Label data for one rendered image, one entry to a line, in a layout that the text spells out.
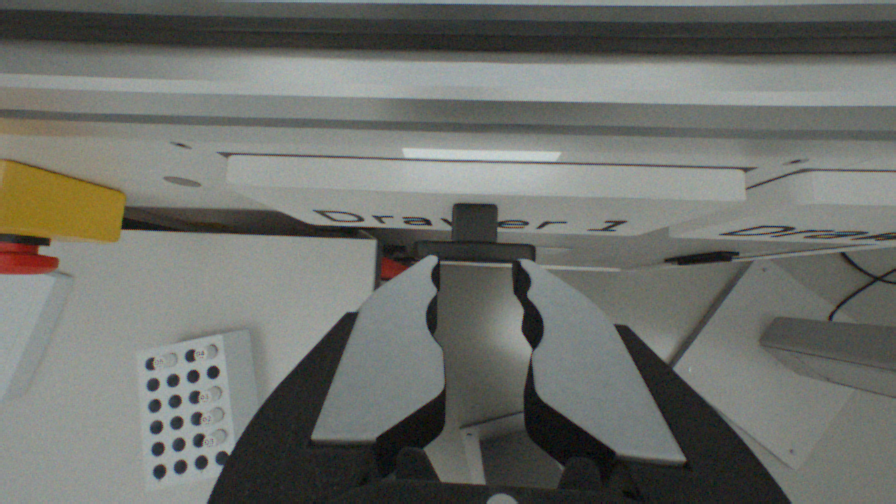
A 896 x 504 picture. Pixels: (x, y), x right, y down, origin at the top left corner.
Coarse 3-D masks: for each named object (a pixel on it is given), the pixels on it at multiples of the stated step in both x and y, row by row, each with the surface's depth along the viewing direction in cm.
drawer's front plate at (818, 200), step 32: (768, 192) 18; (800, 192) 17; (832, 192) 16; (864, 192) 16; (704, 224) 23; (736, 224) 21; (768, 224) 21; (800, 224) 21; (832, 224) 20; (864, 224) 20
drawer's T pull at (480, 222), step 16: (464, 208) 18; (480, 208) 18; (496, 208) 18; (464, 224) 18; (480, 224) 18; (496, 224) 18; (432, 240) 18; (464, 240) 18; (480, 240) 18; (496, 240) 18; (416, 256) 18; (448, 256) 18; (464, 256) 18; (480, 256) 18; (496, 256) 18; (512, 256) 18; (528, 256) 18
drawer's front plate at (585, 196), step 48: (240, 192) 19; (288, 192) 18; (336, 192) 18; (384, 192) 17; (432, 192) 17; (480, 192) 17; (528, 192) 17; (576, 192) 17; (624, 192) 17; (672, 192) 16; (720, 192) 16
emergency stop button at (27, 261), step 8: (0, 248) 22; (8, 248) 22; (16, 248) 22; (24, 248) 22; (32, 248) 23; (0, 256) 21; (8, 256) 21; (16, 256) 22; (24, 256) 22; (32, 256) 22; (40, 256) 23; (48, 256) 23; (0, 264) 21; (8, 264) 21; (16, 264) 22; (24, 264) 22; (32, 264) 22; (40, 264) 23; (48, 264) 23; (56, 264) 24; (0, 272) 21; (8, 272) 22; (16, 272) 22; (24, 272) 22; (32, 272) 22; (40, 272) 23; (48, 272) 24
